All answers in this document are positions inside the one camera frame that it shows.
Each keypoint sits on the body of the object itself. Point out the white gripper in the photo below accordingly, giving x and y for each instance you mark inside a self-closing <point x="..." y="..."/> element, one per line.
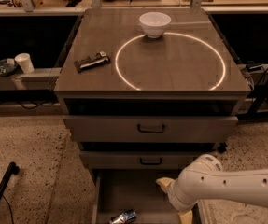
<point x="177" y="194"/>

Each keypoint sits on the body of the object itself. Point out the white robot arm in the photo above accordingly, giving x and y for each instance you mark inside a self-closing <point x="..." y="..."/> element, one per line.
<point x="205" y="179"/>

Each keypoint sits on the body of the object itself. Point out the open bottom drawer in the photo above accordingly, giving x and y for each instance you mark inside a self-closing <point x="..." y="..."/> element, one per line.
<point x="121" y="190"/>

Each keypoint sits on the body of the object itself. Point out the grey drawer cabinet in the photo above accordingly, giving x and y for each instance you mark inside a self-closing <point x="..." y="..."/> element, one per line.
<point x="187" y="71"/>

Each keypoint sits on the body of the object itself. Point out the black stand at right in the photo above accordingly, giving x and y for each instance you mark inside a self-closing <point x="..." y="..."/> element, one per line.
<point x="265" y="90"/>

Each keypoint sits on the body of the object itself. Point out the dark snack bar wrapper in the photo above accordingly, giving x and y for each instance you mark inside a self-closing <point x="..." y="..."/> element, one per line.
<point x="99" y="58"/>

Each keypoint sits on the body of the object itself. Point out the white ceramic bowl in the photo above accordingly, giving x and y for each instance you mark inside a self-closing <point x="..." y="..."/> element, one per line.
<point x="154" y="24"/>

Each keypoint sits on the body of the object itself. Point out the grey side ledge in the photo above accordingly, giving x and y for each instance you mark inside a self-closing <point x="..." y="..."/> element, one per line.
<point x="40" y="79"/>

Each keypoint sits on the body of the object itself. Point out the white paper cup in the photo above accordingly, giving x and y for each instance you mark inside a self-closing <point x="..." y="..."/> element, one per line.
<point x="25" y="62"/>

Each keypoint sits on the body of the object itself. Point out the dark round plate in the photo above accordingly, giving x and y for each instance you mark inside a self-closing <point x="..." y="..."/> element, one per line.
<point x="8" y="67"/>

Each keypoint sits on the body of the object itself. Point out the middle drawer with handle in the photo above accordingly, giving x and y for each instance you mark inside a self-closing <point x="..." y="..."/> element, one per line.
<point x="97" y="160"/>

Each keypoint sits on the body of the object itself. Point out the drawer with handle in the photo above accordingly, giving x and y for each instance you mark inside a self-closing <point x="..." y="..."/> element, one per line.
<point x="147" y="129"/>
<point x="97" y="160"/>

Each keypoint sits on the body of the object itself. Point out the top drawer with handle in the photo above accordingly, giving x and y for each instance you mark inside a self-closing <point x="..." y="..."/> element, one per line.
<point x="147" y="129"/>

